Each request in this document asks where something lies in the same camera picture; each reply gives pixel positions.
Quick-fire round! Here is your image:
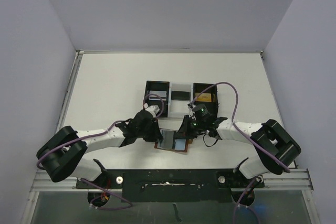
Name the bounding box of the aluminium rail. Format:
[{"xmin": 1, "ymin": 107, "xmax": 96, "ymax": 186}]
[
  {"xmin": 55, "ymin": 50, "xmax": 84, "ymax": 133},
  {"xmin": 31, "ymin": 167, "xmax": 314, "ymax": 192}
]

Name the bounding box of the gold credit card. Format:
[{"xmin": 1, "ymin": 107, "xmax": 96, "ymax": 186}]
[{"xmin": 195, "ymin": 93, "xmax": 213, "ymax": 102}]

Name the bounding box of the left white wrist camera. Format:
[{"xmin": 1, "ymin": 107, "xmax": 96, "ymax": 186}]
[{"xmin": 143, "ymin": 103, "xmax": 160, "ymax": 117}]

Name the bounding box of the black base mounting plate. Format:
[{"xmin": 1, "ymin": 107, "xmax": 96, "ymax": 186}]
[{"xmin": 76, "ymin": 165, "xmax": 265, "ymax": 204}]

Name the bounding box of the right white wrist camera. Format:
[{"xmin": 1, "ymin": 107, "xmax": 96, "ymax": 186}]
[{"xmin": 187, "ymin": 103, "xmax": 195, "ymax": 110}]

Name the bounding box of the aluminium left rail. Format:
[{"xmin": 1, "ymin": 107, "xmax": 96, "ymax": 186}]
[{"xmin": 55, "ymin": 50, "xmax": 84, "ymax": 133}]

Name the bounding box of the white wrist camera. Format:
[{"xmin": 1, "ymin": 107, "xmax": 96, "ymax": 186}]
[
  {"xmin": 143, "ymin": 103, "xmax": 160, "ymax": 117},
  {"xmin": 187, "ymin": 103, "xmax": 195, "ymax": 110}
]

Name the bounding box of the aluminium front rail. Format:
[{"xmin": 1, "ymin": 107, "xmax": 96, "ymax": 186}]
[{"xmin": 31, "ymin": 167, "xmax": 314, "ymax": 192}]

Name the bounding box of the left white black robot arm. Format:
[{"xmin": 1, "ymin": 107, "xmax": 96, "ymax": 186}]
[{"xmin": 36, "ymin": 105, "xmax": 163, "ymax": 188}]

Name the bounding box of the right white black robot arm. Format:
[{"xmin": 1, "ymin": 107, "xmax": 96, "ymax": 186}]
[{"xmin": 177, "ymin": 104, "xmax": 301, "ymax": 187}]

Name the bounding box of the silver white card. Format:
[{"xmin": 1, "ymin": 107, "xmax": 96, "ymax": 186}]
[{"xmin": 149, "ymin": 90, "xmax": 167, "ymax": 101}]

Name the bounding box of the black credit card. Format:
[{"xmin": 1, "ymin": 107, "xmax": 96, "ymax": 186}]
[{"xmin": 171, "ymin": 91, "xmax": 191, "ymax": 101}]

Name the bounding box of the brown leather card holder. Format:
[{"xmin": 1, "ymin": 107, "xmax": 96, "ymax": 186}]
[{"xmin": 153, "ymin": 129, "xmax": 195, "ymax": 154}]

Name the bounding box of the black white three-bin tray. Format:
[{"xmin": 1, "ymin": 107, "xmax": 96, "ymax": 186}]
[{"xmin": 144, "ymin": 80, "xmax": 219, "ymax": 119}]

